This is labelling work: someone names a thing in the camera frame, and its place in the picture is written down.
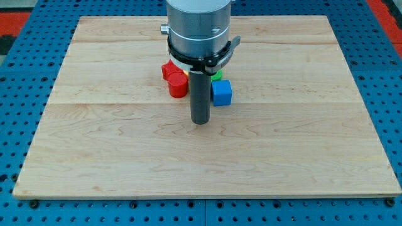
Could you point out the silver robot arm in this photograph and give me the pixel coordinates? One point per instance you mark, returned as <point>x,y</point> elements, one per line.
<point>198,34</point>

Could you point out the dark grey cylindrical pointer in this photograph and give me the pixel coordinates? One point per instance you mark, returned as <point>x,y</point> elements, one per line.
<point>200,86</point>

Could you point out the blue cube block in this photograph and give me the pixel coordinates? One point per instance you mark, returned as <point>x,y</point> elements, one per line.
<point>221,93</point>

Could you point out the red cylinder block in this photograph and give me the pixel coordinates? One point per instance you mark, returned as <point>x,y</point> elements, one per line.
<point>178,84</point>

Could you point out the green block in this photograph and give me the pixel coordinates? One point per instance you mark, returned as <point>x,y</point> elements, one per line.
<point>217,76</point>

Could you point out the red angular block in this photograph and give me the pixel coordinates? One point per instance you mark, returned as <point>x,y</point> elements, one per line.
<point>168,68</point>

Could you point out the light wooden board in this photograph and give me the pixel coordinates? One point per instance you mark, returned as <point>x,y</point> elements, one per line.
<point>297,126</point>

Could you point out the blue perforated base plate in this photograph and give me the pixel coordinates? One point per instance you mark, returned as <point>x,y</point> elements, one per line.
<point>31,66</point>

